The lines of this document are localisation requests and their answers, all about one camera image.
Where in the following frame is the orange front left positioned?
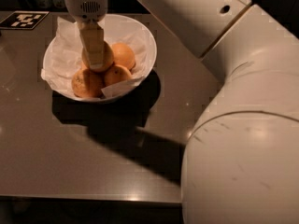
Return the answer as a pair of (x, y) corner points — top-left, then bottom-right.
(71, 69), (104, 98)

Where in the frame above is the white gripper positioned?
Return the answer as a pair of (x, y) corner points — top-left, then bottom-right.
(64, 0), (108, 70)

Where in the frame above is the orange front middle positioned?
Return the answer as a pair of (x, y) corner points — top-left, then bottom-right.
(104, 64), (132, 86)

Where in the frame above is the yellowish top orange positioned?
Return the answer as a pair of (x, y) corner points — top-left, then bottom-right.
(81, 42), (114, 73)

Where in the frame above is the white bowl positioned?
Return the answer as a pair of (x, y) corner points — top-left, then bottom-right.
(42, 13), (158, 104)

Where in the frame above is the white paper liner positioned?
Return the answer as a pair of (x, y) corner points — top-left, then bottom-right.
(40, 16), (148, 99)

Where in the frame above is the orange back right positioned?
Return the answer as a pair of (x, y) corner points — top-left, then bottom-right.
(112, 43), (135, 70)

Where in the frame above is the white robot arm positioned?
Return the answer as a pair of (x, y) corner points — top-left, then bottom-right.
(137, 0), (299, 224)

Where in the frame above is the black white fiducial marker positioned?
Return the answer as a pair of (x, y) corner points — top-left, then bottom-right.
(0, 11), (49, 30)

